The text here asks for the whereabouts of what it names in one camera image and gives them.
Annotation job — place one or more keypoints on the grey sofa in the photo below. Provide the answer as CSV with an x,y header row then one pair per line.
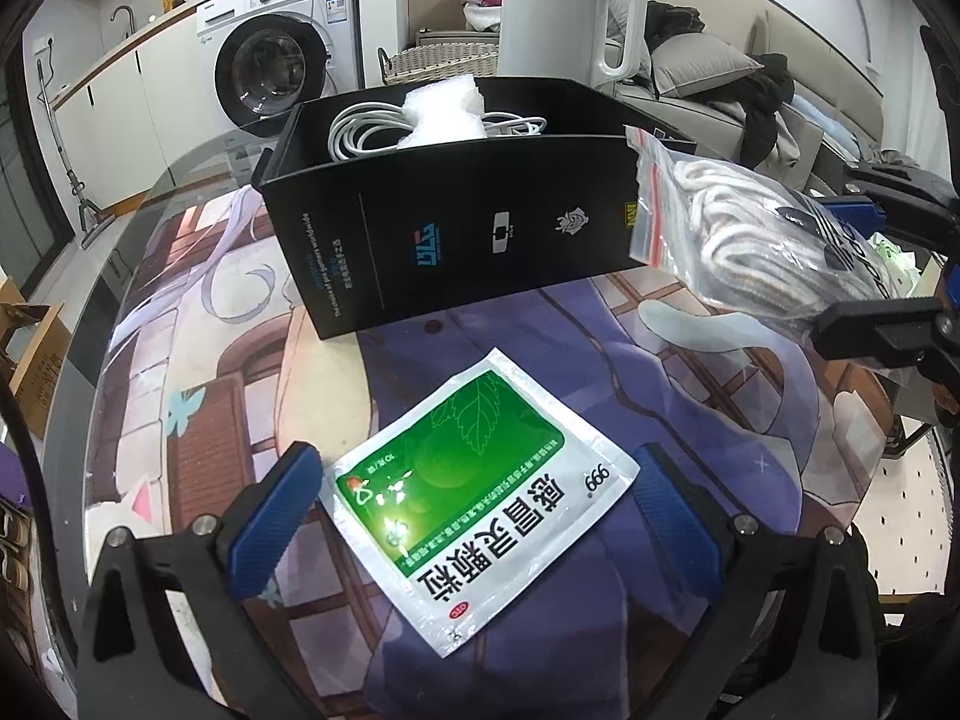
x,y
817,127

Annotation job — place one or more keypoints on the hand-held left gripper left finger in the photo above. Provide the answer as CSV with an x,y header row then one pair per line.
x,y
270,525

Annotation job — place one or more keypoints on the chrome faucet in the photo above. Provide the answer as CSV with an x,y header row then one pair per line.
x,y
124,19

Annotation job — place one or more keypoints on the printed table mat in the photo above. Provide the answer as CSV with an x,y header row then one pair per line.
x,y
675,390

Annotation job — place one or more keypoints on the white washing machine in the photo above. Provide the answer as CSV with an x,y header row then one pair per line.
x,y
262,67

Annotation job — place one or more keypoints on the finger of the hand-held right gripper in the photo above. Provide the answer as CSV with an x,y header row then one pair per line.
x,y
855,208
870,330

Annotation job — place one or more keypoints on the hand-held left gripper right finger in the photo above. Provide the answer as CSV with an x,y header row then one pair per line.
x,y
679,525

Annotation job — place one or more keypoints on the dark clothing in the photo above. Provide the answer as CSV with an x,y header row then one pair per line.
x,y
769,105

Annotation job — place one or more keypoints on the white counter cabinet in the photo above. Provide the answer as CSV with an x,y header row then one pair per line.
x,y
135,90

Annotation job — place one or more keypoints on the dark glass door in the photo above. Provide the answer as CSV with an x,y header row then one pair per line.
x,y
21,202

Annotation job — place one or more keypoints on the white electric kettle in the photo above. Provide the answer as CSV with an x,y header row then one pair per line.
x,y
547,15

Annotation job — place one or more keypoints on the grey pillow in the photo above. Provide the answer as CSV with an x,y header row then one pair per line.
x,y
697,64

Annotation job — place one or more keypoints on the wall socket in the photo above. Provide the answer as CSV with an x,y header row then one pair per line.
x,y
45,43

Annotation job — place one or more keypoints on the brown cardboard box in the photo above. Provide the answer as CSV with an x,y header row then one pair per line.
x,y
34,360

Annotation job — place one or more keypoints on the mop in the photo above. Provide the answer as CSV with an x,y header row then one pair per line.
x,y
75,180

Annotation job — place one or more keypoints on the black cardboard box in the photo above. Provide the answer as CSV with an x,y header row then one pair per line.
x,y
465,240

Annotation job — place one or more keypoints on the green medicine sachet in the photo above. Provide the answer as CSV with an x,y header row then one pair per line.
x,y
465,480

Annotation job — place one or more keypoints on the wicker basket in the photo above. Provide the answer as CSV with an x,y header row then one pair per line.
x,y
435,64

